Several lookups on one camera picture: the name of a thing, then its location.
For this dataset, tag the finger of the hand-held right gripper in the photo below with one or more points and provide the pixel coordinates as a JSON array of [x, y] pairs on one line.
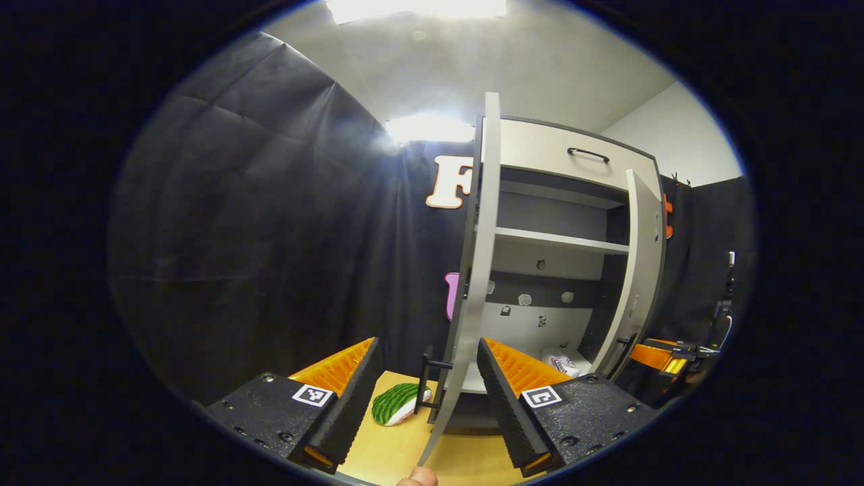
[[651, 356]]

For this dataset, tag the ceiling light panel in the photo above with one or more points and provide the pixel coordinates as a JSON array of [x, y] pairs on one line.
[[418, 8]]

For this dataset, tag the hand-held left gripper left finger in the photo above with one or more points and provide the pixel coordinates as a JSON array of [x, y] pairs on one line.
[[351, 398]]

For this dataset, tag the black backdrop cloth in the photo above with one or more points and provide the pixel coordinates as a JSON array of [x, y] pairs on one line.
[[270, 223], [709, 223]]

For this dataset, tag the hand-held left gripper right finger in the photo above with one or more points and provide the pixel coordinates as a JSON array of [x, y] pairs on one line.
[[503, 398]]

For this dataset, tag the watermelon slice plush toy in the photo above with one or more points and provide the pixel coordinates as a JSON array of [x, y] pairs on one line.
[[395, 403]]

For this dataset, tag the white canvas shoe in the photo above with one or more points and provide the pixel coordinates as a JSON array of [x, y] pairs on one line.
[[560, 362]]

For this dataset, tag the bright studio light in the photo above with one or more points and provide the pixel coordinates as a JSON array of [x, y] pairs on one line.
[[428, 128]]

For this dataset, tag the white cabinet shelf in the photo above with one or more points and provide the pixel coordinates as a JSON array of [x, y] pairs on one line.
[[560, 239]]

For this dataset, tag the white cabinet drawer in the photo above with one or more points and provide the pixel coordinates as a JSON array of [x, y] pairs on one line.
[[540, 152]]

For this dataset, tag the white and grey shoe cabinet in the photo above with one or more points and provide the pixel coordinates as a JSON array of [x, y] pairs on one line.
[[560, 270]]

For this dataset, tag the black tripod stand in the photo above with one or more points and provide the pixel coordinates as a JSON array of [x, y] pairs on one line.
[[725, 304]]

